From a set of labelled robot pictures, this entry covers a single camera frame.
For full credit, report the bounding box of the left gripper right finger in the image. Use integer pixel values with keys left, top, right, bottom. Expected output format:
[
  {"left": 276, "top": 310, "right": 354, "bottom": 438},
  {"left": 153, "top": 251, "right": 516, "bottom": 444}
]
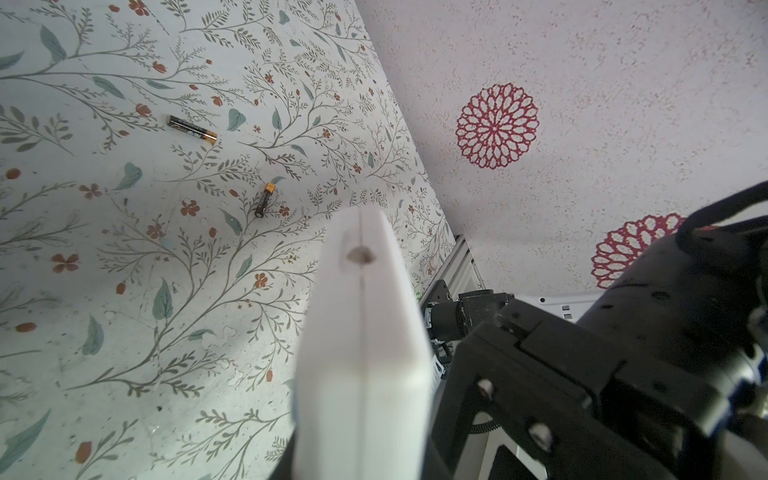
[{"left": 422, "top": 449, "right": 453, "bottom": 480}]

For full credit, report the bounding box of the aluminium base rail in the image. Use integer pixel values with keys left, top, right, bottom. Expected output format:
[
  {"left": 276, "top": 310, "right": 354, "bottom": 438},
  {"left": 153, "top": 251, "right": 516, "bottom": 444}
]
[{"left": 419, "top": 235, "right": 486, "bottom": 308}]

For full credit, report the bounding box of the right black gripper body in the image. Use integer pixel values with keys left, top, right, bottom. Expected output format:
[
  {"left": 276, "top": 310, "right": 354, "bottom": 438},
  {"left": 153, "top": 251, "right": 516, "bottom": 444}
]
[{"left": 431, "top": 183, "right": 767, "bottom": 479}]

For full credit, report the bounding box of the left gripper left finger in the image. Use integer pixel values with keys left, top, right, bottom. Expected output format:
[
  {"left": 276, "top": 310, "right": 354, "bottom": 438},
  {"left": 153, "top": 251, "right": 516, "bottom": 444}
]
[{"left": 269, "top": 437, "right": 295, "bottom": 480}]

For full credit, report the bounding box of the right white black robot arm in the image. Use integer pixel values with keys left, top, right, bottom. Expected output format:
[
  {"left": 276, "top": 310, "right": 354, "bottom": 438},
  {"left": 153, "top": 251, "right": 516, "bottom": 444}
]
[{"left": 423, "top": 183, "right": 767, "bottom": 479}]

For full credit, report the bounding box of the white remote control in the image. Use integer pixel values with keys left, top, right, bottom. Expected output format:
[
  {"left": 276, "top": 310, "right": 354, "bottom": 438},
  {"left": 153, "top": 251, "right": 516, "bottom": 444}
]
[{"left": 291, "top": 206, "right": 434, "bottom": 479}]

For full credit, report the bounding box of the black gold battery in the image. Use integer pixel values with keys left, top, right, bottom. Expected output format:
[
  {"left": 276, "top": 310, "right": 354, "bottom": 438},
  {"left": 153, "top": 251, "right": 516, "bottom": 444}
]
[
  {"left": 167, "top": 115, "right": 218, "bottom": 145},
  {"left": 254, "top": 182, "right": 276, "bottom": 218}
]

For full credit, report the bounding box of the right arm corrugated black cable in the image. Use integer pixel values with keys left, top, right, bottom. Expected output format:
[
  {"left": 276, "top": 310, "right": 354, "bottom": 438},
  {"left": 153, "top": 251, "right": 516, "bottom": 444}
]
[{"left": 675, "top": 179, "right": 768, "bottom": 253}]

